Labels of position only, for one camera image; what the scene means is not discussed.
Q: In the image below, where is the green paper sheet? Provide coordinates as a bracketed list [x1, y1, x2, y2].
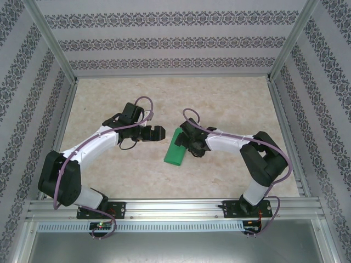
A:
[163, 128, 188, 167]

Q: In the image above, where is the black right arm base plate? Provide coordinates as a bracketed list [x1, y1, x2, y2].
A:
[222, 199, 271, 219]

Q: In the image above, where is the grey sheet metal tray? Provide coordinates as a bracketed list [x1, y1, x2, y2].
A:
[10, 219, 341, 263]

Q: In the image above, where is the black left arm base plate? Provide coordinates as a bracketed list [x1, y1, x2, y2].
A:
[76, 201, 127, 220]

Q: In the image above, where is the aluminium frame post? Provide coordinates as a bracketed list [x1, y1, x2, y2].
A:
[23, 0, 80, 84]
[265, 0, 321, 83]

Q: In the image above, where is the slotted metal cable duct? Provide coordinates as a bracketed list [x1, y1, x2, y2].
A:
[37, 221, 245, 233]

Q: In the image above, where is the aluminium table side rail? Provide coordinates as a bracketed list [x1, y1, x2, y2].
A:
[37, 81, 80, 201]
[267, 79, 313, 198]

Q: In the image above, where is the aluminium mounting rail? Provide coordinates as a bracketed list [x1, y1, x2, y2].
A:
[26, 198, 326, 220]

